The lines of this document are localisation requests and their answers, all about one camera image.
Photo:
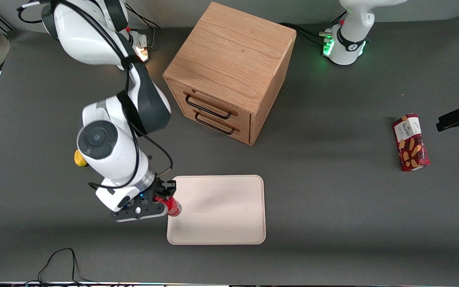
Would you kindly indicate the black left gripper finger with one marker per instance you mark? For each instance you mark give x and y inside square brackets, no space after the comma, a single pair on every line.
[452,118]

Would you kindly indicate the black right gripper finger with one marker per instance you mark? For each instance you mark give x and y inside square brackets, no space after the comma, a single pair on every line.
[169,187]
[157,211]

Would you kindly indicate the red coke bottle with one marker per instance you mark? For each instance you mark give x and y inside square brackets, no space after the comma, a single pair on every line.
[173,207]

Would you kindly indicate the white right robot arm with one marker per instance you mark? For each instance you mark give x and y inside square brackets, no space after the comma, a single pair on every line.
[110,159]

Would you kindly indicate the beige plastic tray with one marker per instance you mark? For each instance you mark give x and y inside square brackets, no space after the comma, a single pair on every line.
[221,209]

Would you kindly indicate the red shortbread biscuit box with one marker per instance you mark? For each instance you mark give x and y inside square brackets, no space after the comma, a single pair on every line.
[410,142]

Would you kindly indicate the yellow lemon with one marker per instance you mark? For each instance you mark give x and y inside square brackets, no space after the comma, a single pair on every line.
[79,158]

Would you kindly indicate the wooden drawer front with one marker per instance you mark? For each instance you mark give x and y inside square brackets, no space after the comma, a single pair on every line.
[213,104]
[229,131]

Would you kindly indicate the wooden drawer cabinet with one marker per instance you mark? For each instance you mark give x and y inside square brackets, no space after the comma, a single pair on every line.
[233,56]

